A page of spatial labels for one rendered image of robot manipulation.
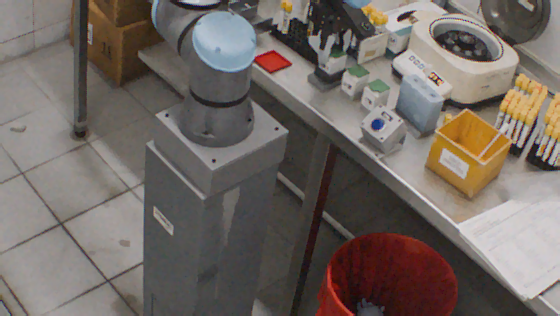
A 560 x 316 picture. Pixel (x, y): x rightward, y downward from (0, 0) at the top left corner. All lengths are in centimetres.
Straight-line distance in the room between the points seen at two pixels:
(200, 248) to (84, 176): 127
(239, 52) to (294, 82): 46
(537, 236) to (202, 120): 72
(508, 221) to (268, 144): 52
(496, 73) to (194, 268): 85
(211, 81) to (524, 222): 70
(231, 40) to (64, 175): 154
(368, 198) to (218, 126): 108
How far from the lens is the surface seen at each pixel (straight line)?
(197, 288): 178
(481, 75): 193
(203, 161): 155
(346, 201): 253
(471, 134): 182
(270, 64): 195
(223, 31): 149
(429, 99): 179
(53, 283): 257
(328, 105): 185
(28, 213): 279
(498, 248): 162
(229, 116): 155
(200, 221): 163
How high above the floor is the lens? 198
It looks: 43 degrees down
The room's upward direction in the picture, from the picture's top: 12 degrees clockwise
